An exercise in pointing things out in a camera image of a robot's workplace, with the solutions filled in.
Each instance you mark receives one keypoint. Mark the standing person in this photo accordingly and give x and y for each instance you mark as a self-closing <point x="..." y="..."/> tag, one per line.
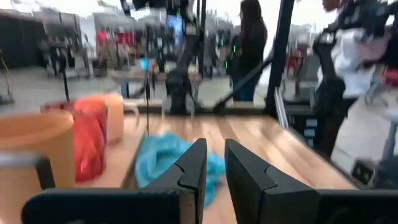
<point x="252" y="46"/>

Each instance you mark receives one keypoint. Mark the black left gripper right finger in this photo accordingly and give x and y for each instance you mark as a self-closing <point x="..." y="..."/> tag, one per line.
<point x="255" y="193"/>

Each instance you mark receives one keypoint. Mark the red faceted plastic cup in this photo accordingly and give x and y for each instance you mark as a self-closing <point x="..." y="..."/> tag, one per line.
<point x="90" y="146"/>

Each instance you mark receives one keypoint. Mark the teal cloth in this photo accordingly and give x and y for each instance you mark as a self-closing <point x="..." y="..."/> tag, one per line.
<point x="161" y="158"/>

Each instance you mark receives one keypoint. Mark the large orange cup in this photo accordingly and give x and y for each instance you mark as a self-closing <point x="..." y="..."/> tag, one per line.
<point x="37" y="133"/>

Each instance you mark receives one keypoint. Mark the person in white top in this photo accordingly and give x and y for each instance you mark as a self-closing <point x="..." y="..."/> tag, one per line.
<point x="351" y="62"/>

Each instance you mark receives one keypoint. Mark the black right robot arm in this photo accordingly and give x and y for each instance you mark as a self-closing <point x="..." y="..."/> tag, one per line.
<point x="180" y="90"/>

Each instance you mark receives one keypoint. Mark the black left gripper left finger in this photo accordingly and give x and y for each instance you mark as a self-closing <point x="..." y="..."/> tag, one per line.
<point x="186" y="186"/>

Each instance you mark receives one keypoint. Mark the black aluminium rig frame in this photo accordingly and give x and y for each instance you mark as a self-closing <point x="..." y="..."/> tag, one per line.
<point x="280" y="62"/>

